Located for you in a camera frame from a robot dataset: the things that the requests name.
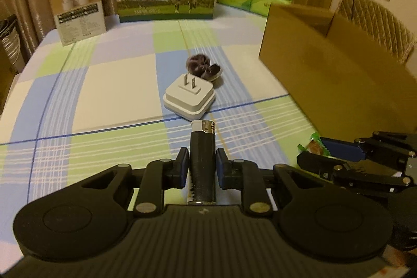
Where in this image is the black lighter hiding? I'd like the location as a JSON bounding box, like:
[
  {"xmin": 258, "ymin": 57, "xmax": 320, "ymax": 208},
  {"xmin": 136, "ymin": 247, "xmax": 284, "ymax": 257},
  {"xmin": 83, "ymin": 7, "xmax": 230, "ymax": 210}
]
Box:
[{"xmin": 188, "ymin": 120, "xmax": 217, "ymax": 204}]

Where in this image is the checked tablecloth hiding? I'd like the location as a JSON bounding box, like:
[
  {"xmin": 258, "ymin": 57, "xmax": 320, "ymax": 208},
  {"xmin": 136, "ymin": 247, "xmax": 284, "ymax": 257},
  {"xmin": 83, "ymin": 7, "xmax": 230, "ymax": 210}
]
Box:
[{"xmin": 0, "ymin": 3, "xmax": 408, "ymax": 233}]

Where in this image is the brown cardboard box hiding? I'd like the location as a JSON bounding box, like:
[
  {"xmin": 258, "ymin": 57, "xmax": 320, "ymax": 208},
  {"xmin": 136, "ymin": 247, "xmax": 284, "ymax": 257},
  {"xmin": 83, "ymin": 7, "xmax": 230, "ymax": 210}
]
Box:
[{"xmin": 258, "ymin": 2, "xmax": 417, "ymax": 148}]

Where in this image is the white plug adapter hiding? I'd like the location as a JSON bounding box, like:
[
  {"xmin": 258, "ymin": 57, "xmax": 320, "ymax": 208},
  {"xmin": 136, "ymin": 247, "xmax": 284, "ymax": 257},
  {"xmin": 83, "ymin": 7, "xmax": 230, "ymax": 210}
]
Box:
[{"xmin": 163, "ymin": 72, "xmax": 217, "ymax": 121}]

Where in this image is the stack of white basins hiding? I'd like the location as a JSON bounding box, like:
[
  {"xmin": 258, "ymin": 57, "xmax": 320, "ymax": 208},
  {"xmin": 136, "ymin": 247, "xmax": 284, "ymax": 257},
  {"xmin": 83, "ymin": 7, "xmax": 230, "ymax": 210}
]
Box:
[{"xmin": 0, "ymin": 16, "xmax": 25, "ymax": 71}]

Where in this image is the orange and green snack packet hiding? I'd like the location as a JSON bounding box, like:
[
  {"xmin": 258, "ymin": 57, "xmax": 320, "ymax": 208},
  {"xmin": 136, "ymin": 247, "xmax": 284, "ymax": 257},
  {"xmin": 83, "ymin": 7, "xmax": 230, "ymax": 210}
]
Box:
[{"xmin": 297, "ymin": 132, "xmax": 331, "ymax": 157}]

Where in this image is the quilted chair back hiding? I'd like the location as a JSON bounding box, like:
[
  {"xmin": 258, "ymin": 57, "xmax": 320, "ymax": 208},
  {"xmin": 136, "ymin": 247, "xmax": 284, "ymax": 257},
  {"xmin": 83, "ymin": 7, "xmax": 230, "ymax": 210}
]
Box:
[{"xmin": 337, "ymin": 0, "xmax": 417, "ymax": 65}]

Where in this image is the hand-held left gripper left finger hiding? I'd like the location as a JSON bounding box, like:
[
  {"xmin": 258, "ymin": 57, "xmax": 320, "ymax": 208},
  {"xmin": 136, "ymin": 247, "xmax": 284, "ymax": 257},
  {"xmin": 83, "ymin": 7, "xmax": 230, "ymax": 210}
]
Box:
[{"xmin": 76, "ymin": 148, "xmax": 190, "ymax": 217}]

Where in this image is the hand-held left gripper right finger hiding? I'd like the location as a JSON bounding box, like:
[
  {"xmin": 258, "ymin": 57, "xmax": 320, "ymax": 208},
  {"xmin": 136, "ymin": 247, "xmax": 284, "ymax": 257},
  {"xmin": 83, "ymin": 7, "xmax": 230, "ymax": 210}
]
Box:
[{"xmin": 216, "ymin": 148, "xmax": 329, "ymax": 217}]

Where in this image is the beige product box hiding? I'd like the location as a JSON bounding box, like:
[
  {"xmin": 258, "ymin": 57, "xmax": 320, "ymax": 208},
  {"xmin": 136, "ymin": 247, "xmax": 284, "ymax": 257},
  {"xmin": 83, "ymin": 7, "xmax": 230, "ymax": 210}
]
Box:
[{"xmin": 46, "ymin": 0, "xmax": 107, "ymax": 47}]

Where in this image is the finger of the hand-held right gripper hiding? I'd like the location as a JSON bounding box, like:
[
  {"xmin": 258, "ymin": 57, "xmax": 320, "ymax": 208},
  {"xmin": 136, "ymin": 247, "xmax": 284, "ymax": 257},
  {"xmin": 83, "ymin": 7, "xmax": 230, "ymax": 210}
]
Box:
[
  {"xmin": 321, "ymin": 131, "xmax": 417, "ymax": 168},
  {"xmin": 297, "ymin": 151, "xmax": 414, "ymax": 198}
]

